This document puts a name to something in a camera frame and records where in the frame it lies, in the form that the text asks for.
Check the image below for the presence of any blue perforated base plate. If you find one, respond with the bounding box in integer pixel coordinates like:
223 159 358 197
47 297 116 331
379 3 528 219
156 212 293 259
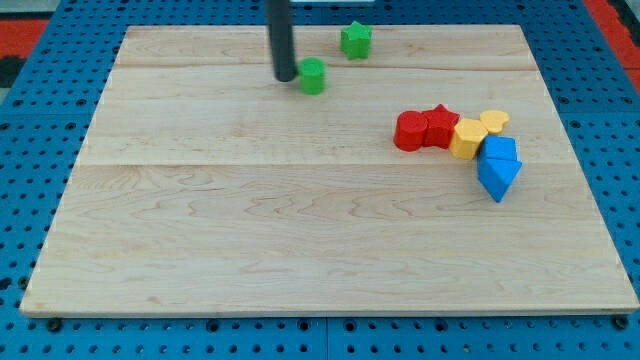
1 0 639 359

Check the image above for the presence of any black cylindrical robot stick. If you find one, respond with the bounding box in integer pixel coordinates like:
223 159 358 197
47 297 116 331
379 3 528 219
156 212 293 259
265 0 297 82

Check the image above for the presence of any blue triangle block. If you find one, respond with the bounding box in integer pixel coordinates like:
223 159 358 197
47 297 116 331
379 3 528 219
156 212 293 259
478 158 522 202

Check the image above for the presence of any yellow heart block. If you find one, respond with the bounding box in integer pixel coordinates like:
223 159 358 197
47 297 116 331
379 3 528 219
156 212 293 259
479 110 511 135

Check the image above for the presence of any yellow hexagon block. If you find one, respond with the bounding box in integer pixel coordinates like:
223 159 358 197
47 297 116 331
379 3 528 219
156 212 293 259
449 118 488 160

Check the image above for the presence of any light wooden board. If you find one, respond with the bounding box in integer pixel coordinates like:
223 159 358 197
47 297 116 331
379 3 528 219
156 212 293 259
20 25 639 318

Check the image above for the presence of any green star block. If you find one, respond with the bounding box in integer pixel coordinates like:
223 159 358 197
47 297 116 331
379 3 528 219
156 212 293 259
340 21 373 60

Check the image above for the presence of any green cylinder block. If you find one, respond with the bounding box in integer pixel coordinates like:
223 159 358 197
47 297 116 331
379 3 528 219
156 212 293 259
298 57 326 95

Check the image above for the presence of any blue cube block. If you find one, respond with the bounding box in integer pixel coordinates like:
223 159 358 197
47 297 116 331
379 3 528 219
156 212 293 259
478 135 518 161

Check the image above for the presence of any red star block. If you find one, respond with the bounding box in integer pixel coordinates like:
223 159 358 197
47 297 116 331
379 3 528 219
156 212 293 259
422 104 460 149

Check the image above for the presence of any red cylinder block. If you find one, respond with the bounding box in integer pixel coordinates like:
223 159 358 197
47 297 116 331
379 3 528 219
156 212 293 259
393 110 428 152

